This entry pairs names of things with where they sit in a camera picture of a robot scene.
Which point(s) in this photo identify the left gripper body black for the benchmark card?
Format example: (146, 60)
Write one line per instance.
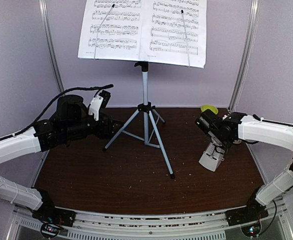
(100, 132)

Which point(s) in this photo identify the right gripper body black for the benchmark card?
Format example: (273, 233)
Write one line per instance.
(225, 145)

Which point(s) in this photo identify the white metronome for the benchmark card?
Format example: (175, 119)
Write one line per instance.
(212, 157)

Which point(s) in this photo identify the light blue music stand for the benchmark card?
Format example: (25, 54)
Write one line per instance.
(150, 115)

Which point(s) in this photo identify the sheet music page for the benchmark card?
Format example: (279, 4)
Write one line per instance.
(174, 32)
(111, 30)

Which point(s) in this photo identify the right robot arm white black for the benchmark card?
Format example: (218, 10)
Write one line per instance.
(238, 126)

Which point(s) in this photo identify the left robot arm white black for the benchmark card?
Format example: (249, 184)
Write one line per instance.
(70, 116)

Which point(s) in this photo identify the white mug orange inside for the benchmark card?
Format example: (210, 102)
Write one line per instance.
(237, 142)

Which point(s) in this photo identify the green bowl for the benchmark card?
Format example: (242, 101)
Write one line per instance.
(209, 107)

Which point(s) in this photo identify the aluminium corner post right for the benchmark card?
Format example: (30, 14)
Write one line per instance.
(247, 49)

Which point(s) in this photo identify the aluminium corner post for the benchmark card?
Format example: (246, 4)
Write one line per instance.
(43, 8)
(247, 49)

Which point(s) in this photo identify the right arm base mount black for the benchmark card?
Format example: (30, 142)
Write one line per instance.
(244, 215)

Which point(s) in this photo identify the aluminium front rail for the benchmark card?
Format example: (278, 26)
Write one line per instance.
(207, 225)

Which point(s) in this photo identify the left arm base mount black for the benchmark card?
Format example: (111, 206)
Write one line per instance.
(57, 216)

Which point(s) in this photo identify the aluminium corner post left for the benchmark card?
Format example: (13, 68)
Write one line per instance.
(43, 8)

